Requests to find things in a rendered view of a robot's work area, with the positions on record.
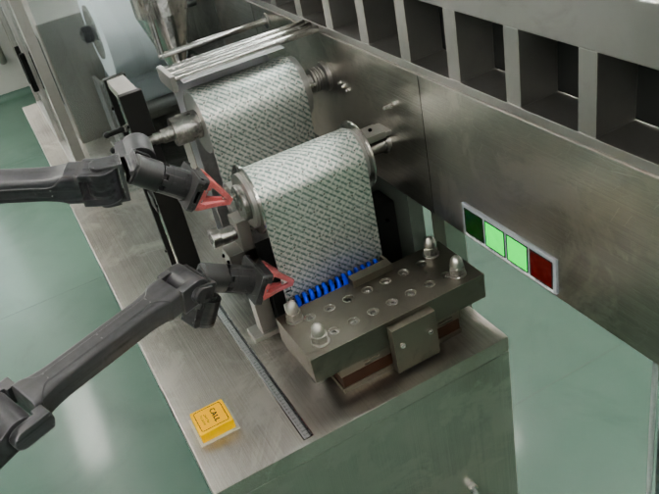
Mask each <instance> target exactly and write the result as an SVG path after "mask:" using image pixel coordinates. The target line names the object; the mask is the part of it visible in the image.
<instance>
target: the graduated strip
mask: <svg viewBox="0 0 659 494"><path fill-rule="evenodd" d="M217 316H218V317H219V319H220V320H221V322H222V323H223V325H224V326H225V327H226V329H227V330H228V332H229V334H230V335H231V337H232V338H233V339H234V341H235V342H236V344H237V345H238V347H239V348H240V350H241V351H242V352H243V354H244V355H245V357H246V358H247V360H248V361H249V363H250V364H251V365H252V367H253V368H254V370H255V371H256V372H257V373H258V375H259V376H260V377H261V379H262V380H263V382H264V383H265V385H266V386H267V388H268V389H269V391H270V392H271V393H272V395H273V396H274V398H275V399H276V401H277V402H278V404H279V405H280V407H281V408H282V410H283V411H284V413H285V414H286V416H287V417H288V418H289V420H290V421H291V423H292V424H293V426H294V427H295V429H296V430H297V431H298V433H299V434H300V436H301V437H302V439H303V440H306V439H308V438H310V437H312V436H313V435H314V434H313V432H312V431H311V430H310V428H309V427H308V425H307V424H306V423H305V421H304V420H303V419H302V418H301V417H300V415H299V414H298V412H297V411H296V410H295V408H294V407H293V405H292V404H291V403H290V401H289V400H288V398H287V397H286V396H285V394H284V393H283V391H282V390H281V389H280V387H279V385H278V384H277V383H276V381H275V380H274V378H273V377H272V376H271V374H270V373H269V372H268V370H267V369H266V367H265V366H264V365H263V363H262V362H261V360H260V359H259V358H258V356H257V355H256V353H255V352H254V351H253V349H252V348H251V346H250V345H249V344H248V342H247V341H246V339H245V338H244V337H243V335H242V334H241V332H240V331H239V330H238V328H237V327H236V325H235V324H234V323H233V321H232V320H231V318H230V317H229V316H228V314H227V312H226V311H225V310H224V308H223V307H222V305H221V304H220V307H219V310H218V313H217Z"/></svg>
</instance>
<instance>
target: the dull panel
mask: <svg viewBox="0 0 659 494"><path fill-rule="evenodd" d="M371 190H372V192H374V191H377V190H379V191H380V192H381V193H383V194H384V195H386V196H387V197H388V198H390V199H391V200H393V201H394V207H395V214H396V219H397V226H398V232H399V239H400V245H401V251H402V258H404V257H406V256H408V255H410V254H413V253H415V252H417V251H419V250H421V249H423V245H424V239H425V238H426V237H427V235H426V227H425V220H424V212H423V206H422V205H421V204H419V203H418V202H416V201H415V200H413V199H412V198H410V197H409V196H407V195H406V194H404V193H403V192H402V191H400V190H399V189H397V188H396V187H394V186H393V185H391V184H390V183H388V182H387V181H385V180H384V179H382V178H381V177H379V176H378V175H377V181H376V183H375V185H374V186H373V187H371Z"/></svg>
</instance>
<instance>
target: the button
mask: <svg viewBox="0 0 659 494"><path fill-rule="evenodd" d="M190 418H191V420H192V423H193V424H194V426H195V428H196V430H197V432H198V434H199V436H200V438H201V440H202V442H203V443H206V442H207V441H209V440H211V439H213V438H215V437H217V436H219V435H221V434H223V433H225V432H227V431H229V430H231V429H233V428H235V423H234V420H233V418H232V416H231V414H230V413H229V411H228V409H227V407H226V405H225V404H224V402H223V400H222V399H220V400H218V401H216V402H214V403H212V404H210V405H208V406H206V407H204V408H202V409H200V410H198V411H196V412H194V413H192V414H190Z"/></svg>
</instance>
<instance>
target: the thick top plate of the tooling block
mask: <svg viewBox="0 0 659 494"><path fill-rule="evenodd" d="M436 243H437V250H438V251H439V256H438V257H436V258H434V259H426V258H424V257H423V252H424V248H423V249H421V250H419V251H417V252H415V253H413V254H410V255H408V256H406V257H404V258H402V259H400V260H398V261H396V262H394V263H392V268H393V270H392V271H390V272H387V273H385V274H383V275H381V276H379V277H377V278H375V279H373V280H371V281H368V282H366V283H364V284H362V285H360V286H358V287H356V288H354V287H353V286H352V285H351V284H350V283H348V284H346V285H344V286H342V287H340V288H338V289H335V290H333V291H332V292H330V293H328V294H326V295H324V296H322V297H320V298H317V299H315V300H313V301H311V302H309V303H307V304H305V305H303V306H301V307H299V308H300V309H301V313H302V315H303V317H304V319H303V321H302V322H301V323H299V324H296V325H290V324H287V323H286V321H285V319H286V317H285V314H284V315H282V316H280V317H277V318H276V320H277V324H278V327H279V333H280V337H281V340H282V341H283V342H284V344H285V345H286V346H287V348H288V349H289V350H290V351H291V353H292V354H293V355H294V356H295V358H296V359H297V360H298V361H299V363H300V364H301V365H302V367H303V368H304V369H305V370H306V372H307V373H309V374H310V376H311V377H312V378H313V380H314V381H315V382H316V383H319V382H320V381H322V380H324V379H326V378H328V377H330V376H332V375H334V374H336V373H338V372H340V371H343V370H345V369H347V368H349V367H351V366H353V365H355V364H356V363H358V362H360V361H362V360H364V359H366V358H368V357H370V356H372V355H374V354H375V353H377V352H379V351H381V350H383V349H385V348H387V347H389V346H390V345H389V340H388V334H387V329H386V328H387V327H388V326H390V325H392V324H394V323H396V322H398V321H401V320H403V319H405V318H407V317H409V316H411V315H413V314H415V313H417V312H419V311H420V310H422V309H424V308H426V307H428V306H430V307H431V308H433V309H434V311H435V318H436V321H440V320H442V319H444V318H446V317H448V316H450V315H452V314H454V313H456V312H458V311H460V310H462V309H464V308H466V307H467V306H469V305H471V304H473V303H475V302H477V301H479V300H480V299H482V298H484V297H485V286H484V274H483V273H482V272H480V271H479V270H478V269H476V268H475V267H473V266H472V265H471V264H469V263H468V262H467V261H465V260H464V259H462V260H463V263H464V266H465V270H466V272H467V275H466V276H465V277H463V278H461V279H453V278H451V277H449V275H448V273H449V264H450V259H451V257H452V256H454V255H457V254H455V253H454V252H453V251H451V250H450V249H449V248H447V247H446V246H444V245H443V244H442V243H440V242H439V241H437V242H436ZM315 322H319V323H321V324H322V325H323V326H324V328H325V330H326V331H327V333H328V337H329V345H327V346H326V347H324V348H315V347H313V346H312V344H311V326H312V324H313V323H315Z"/></svg>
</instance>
